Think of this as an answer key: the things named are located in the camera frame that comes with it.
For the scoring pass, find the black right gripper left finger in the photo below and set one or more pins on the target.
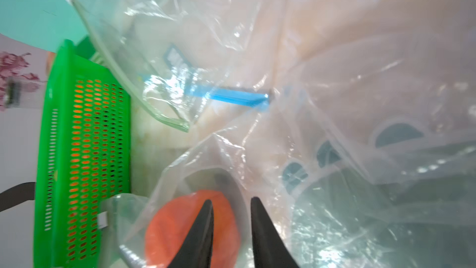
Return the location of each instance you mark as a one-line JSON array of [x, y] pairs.
[[196, 250]]

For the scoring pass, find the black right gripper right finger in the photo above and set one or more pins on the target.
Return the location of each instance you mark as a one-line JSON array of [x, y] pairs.
[[268, 248]]

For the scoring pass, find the twelfth orange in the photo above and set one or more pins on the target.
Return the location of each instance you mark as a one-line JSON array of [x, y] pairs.
[[171, 224]]

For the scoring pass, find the clear green-strip bag of oranges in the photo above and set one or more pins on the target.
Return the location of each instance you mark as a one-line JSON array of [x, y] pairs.
[[367, 159]]

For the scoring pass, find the clear green-zip bag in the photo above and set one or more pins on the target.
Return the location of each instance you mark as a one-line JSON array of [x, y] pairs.
[[156, 49]]

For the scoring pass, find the green plastic basket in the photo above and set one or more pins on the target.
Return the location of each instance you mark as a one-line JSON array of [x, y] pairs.
[[83, 159]]

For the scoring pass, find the mint green toaster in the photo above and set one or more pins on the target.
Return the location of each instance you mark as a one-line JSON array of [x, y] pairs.
[[44, 24]]

